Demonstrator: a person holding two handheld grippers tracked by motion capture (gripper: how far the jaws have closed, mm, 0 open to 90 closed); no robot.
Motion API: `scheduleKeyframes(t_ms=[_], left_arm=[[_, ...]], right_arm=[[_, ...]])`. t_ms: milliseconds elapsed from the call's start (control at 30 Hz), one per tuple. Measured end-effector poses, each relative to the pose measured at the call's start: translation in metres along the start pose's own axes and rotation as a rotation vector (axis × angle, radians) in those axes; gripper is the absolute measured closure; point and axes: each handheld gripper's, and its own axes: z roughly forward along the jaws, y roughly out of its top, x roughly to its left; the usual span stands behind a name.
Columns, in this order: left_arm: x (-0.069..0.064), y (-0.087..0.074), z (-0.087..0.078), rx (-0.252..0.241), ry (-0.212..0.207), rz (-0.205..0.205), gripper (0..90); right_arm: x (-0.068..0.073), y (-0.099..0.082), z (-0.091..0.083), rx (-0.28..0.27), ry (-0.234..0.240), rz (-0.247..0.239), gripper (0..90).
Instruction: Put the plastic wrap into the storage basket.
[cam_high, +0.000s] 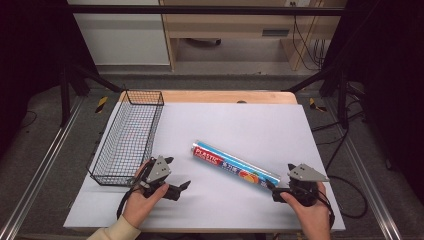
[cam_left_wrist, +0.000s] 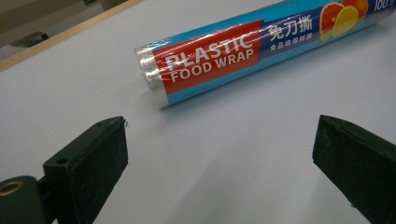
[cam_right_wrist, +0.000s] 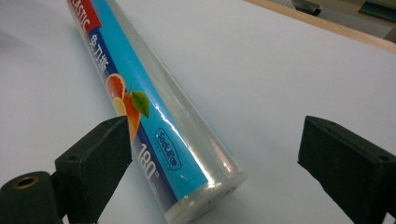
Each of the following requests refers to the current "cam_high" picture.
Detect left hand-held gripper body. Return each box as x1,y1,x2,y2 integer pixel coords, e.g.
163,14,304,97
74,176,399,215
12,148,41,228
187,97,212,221
141,155,173,201

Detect black metal stand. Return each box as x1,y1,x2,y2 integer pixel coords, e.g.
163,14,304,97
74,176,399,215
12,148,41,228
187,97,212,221
59,62,122,128
282,65,352,130

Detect wooden desk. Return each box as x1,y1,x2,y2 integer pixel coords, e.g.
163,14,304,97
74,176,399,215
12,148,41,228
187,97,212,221
159,0,348,72

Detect white table mat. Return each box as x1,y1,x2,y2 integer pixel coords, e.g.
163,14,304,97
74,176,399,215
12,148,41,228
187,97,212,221
62,102,347,233

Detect black horizontal bar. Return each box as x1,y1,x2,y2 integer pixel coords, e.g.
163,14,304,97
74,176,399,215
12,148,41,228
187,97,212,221
65,4,346,16

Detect grey desk label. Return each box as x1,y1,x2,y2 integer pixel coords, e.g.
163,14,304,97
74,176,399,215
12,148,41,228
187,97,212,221
261,28,291,38

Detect yellow and black tape strip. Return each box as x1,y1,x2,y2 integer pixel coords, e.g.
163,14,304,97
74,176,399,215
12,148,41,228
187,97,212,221
95,95,110,115
308,97,328,113

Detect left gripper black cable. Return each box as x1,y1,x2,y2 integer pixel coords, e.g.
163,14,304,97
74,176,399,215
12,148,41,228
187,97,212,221
116,164,149,220

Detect white cabinet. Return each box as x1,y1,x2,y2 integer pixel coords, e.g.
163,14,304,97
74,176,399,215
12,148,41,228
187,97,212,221
67,0,171,66

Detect aluminium floor rail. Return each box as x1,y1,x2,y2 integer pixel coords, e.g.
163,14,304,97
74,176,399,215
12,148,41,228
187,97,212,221
324,99,403,240
0,95,85,240

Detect black floor cable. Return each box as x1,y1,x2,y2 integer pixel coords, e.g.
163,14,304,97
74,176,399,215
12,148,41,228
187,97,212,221
311,109,369,220

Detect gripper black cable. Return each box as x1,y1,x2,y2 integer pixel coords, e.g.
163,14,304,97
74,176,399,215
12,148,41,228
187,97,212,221
314,188,336,232
116,164,149,220

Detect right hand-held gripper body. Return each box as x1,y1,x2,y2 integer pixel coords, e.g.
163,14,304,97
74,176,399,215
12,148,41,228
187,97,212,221
287,162,331,207

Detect person's left hand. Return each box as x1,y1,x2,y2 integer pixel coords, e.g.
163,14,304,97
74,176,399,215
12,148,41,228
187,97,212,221
122,159,170,230

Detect wooden table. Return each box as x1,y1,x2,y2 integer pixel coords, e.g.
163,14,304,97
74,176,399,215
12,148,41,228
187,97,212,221
118,89,299,105

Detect black wire basket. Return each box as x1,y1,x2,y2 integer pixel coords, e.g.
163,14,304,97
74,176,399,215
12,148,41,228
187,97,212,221
86,88,165,187

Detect black curtain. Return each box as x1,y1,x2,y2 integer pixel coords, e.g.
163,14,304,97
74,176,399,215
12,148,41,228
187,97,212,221
322,0,424,196
0,0,98,158

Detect black hanging cables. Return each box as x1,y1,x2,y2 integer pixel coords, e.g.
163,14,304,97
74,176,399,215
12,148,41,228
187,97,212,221
291,2,327,72

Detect blue and red plastic wrap box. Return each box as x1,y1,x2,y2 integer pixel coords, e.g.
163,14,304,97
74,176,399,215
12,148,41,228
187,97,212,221
190,140,281,190

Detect person's right hand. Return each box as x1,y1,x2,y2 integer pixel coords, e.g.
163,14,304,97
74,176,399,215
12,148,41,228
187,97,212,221
279,181,331,240

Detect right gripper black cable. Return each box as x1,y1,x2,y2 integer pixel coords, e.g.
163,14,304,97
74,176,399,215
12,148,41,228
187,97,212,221
314,188,336,232

